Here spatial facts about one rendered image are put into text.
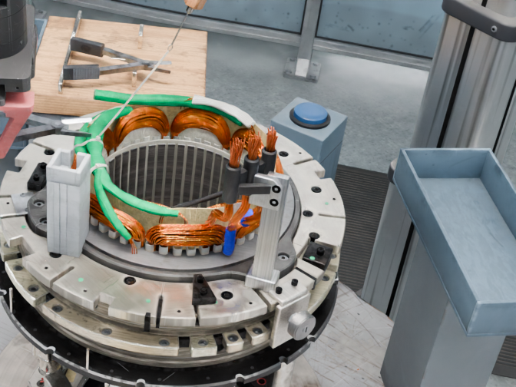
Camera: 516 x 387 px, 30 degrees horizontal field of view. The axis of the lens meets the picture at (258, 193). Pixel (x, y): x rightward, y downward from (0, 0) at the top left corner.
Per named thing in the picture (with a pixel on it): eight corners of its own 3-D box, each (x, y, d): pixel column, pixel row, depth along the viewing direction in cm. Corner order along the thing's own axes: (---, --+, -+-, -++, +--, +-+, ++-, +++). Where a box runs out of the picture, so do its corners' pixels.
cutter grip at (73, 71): (63, 81, 107) (63, 67, 106) (62, 77, 107) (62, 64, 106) (99, 79, 108) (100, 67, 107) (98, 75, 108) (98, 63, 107)
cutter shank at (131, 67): (99, 75, 107) (100, 71, 107) (97, 72, 108) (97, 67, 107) (149, 68, 110) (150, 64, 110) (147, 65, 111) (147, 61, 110)
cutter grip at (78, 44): (69, 51, 112) (70, 38, 111) (72, 47, 113) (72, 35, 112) (102, 57, 112) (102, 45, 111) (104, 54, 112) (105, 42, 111)
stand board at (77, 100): (24, 111, 108) (23, 94, 106) (49, 32, 123) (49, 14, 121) (203, 127, 109) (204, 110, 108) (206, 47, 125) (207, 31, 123)
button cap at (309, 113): (317, 129, 113) (319, 122, 113) (287, 117, 115) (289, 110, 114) (332, 115, 116) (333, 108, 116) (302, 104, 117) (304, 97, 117)
